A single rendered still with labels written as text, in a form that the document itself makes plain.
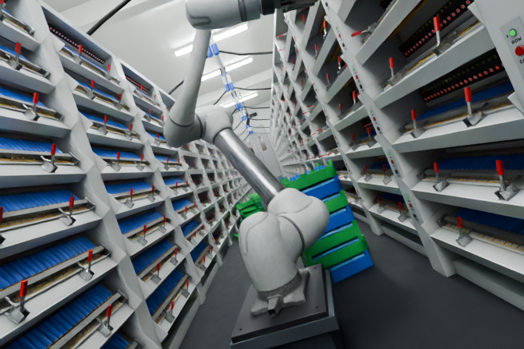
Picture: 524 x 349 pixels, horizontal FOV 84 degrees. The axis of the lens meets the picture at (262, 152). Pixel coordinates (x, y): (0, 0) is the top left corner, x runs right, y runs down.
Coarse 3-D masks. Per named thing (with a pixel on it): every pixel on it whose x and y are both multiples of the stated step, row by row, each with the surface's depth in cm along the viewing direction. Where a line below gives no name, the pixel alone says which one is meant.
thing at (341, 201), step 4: (340, 192) 148; (344, 192) 148; (340, 196) 147; (344, 196) 147; (332, 200) 146; (336, 200) 147; (340, 200) 147; (344, 200) 147; (328, 204) 146; (332, 204) 146; (336, 204) 147; (340, 204) 147; (344, 204) 147; (348, 204) 147; (328, 208) 146; (332, 208) 146; (336, 208) 146
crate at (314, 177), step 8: (328, 160) 149; (328, 168) 148; (304, 176) 146; (312, 176) 147; (320, 176) 147; (328, 176) 148; (288, 184) 145; (296, 184) 145; (304, 184) 146; (312, 184) 146
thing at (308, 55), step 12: (300, 12) 191; (300, 24) 190; (312, 48) 189; (312, 60) 189; (336, 60) 188; (312, 72) 188; (324, 72) 188; (336, 72) 188; (324, 84) 188; (336, 96) 187; (348, 96) 187; (336, 108) 187; (360, 120) 186; (336, 132) 186; (348, 132) 186; (360, 192) 184; (372, 192) 183; (372, 216) 183; (372, 228) 189
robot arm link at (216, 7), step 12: (192, 0) 80; (204, 0) 79; (216, 0) 79; (228, 0) 79; (192, 12) 80; (204, 12) 80; (216, 12) 80; (228, 12) 80; (240, 12) 81; (192, 24) 83; (204, 24) 82; (216, 24) 83; (228, 24) 83
